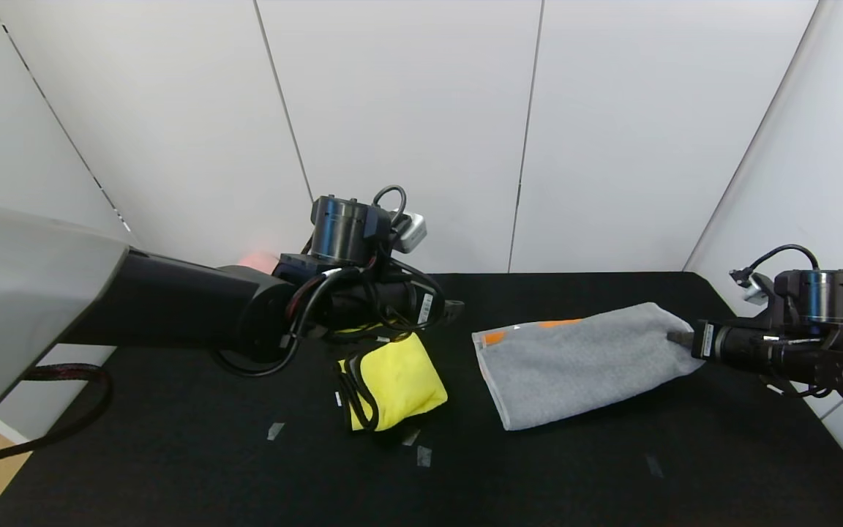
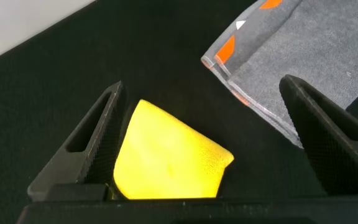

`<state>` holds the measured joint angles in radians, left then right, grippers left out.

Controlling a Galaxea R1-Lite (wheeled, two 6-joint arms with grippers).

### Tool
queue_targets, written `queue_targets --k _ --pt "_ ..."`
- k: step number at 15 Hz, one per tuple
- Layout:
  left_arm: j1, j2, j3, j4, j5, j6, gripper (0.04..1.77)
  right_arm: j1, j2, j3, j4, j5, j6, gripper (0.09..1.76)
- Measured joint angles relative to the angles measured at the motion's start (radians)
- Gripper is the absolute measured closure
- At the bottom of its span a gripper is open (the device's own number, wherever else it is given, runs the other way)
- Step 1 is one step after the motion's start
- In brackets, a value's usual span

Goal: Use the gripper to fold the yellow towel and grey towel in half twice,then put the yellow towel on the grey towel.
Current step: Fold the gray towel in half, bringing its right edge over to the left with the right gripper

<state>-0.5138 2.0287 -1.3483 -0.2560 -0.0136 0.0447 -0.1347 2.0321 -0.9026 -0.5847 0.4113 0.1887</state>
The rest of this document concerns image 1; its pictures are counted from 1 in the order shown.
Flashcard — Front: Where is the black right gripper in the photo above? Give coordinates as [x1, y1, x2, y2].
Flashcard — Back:
[667, 319, 773, 371]

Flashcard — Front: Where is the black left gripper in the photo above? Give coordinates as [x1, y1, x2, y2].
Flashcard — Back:
[368, 279, 465, 330]

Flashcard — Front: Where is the yellow microfiber towel black trim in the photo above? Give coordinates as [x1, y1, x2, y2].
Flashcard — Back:
[334, 331, 449, 434]

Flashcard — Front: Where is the grey terry towel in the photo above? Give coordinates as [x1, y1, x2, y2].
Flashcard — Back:
[471, 302, 706, 432]

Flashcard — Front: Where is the pink plush peach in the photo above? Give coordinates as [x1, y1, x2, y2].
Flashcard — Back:
[237, 251, 280, 274]

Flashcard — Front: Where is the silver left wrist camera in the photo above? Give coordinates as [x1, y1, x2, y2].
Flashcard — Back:
[394, 211, 429, 255]

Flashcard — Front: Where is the black left camera cable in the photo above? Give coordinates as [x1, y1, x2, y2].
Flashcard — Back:
[371, 184, 408, 229]

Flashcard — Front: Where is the black camera cable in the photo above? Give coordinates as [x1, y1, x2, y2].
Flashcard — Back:
[730, 244, 821, 288]
[371, 184, 408, 229]

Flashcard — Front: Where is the black right camera cable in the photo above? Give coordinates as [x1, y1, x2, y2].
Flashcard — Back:
[730, 244, 821, 288]

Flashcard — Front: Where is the black left arm cable bundle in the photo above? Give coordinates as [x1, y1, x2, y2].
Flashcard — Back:
[211, 253, 437, 379]

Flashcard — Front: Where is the thick black left arm hose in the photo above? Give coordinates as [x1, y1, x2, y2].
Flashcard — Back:
[0, 363, 114, 468]

